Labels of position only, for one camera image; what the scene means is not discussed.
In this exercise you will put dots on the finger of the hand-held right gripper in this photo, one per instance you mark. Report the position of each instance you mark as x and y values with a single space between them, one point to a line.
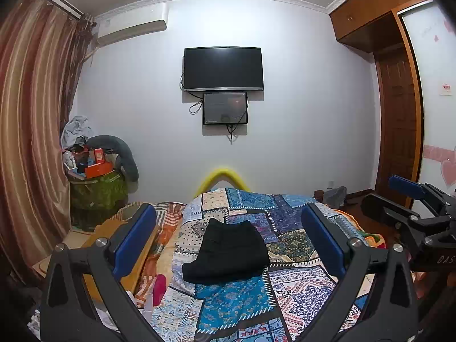
406 187
388 212

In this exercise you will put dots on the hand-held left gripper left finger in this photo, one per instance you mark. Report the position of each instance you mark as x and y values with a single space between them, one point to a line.
137 235

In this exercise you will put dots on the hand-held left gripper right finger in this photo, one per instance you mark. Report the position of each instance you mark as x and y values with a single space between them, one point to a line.
322 235

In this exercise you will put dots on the black pants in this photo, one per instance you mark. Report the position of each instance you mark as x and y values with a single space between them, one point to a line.
228 253

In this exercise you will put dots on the brown cardboard box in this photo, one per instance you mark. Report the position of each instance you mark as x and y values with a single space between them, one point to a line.
107 226

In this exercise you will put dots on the beige magenta floral blanket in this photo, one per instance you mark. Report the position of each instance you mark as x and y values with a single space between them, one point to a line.
160 260

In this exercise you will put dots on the orange striped blanket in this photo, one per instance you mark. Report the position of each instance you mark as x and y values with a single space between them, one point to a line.
171 221

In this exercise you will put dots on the blue patchwork printed blanket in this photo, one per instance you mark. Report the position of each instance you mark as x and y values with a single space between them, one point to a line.
285 221

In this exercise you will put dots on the grey bag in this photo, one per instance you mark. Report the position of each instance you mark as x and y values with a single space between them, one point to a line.
335 196

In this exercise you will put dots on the green cloth-covered basket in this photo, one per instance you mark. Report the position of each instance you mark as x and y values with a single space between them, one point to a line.
99 196

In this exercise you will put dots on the brown wooden door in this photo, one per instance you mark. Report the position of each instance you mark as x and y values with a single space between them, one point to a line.
395 124

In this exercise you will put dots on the orange box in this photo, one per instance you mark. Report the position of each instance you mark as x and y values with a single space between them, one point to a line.
98 171

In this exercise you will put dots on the white heart-decorated wardrobe door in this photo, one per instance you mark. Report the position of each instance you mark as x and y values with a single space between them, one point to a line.
434 114

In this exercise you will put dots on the grey neck pillow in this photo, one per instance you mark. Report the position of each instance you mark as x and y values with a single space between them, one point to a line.
123 149

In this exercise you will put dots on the small red box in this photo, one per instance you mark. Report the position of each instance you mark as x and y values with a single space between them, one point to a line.
98 156

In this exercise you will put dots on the yellow curved headboard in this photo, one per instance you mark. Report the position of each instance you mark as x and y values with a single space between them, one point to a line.
222 174

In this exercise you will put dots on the striped brown curtain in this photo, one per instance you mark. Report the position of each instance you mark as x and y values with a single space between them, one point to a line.
32 131

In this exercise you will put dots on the wooden overhead cabinet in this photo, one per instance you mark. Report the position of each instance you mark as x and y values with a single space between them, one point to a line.
370 10

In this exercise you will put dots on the white air conditioner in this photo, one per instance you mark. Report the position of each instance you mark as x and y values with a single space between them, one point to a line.
131 25

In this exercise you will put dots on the white wall socket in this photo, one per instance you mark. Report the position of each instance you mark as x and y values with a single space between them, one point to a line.
331 185

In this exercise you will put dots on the small black wall monitor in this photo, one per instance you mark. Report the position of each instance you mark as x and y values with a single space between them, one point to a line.
224 108

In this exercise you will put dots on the black wall-mounted television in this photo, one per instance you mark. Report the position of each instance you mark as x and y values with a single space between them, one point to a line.
222 67

